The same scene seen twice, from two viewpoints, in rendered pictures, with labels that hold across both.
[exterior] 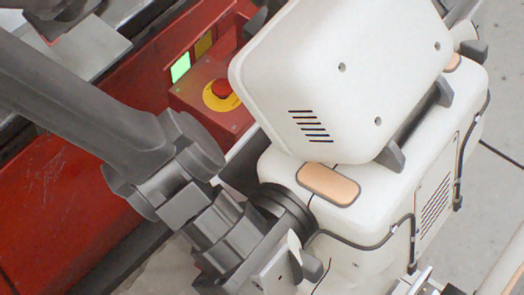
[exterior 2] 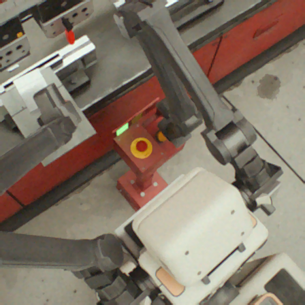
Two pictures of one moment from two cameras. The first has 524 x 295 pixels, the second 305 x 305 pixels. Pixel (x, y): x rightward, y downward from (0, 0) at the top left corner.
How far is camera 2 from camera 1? 0.47 m
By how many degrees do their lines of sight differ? 14
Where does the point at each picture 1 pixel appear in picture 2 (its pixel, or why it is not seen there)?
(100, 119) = (60, 263)
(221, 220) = (114, 291)
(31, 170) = not seen: hidden behind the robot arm
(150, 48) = (109, 107)
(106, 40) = (82, 126)
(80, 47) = not seen: hidden behind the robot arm
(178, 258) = (108, 182)
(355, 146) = (185, 282)
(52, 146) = not seen: hidden behind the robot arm
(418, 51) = (231, 238)
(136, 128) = (79, 258)
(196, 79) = (129, 135)
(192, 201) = (103, 280)
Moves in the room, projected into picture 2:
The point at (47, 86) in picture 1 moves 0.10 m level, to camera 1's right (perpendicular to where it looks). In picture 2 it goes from (33, 262) to (89, 274)
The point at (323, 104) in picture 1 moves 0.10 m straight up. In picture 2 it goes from (173, 267) to (178, 263)
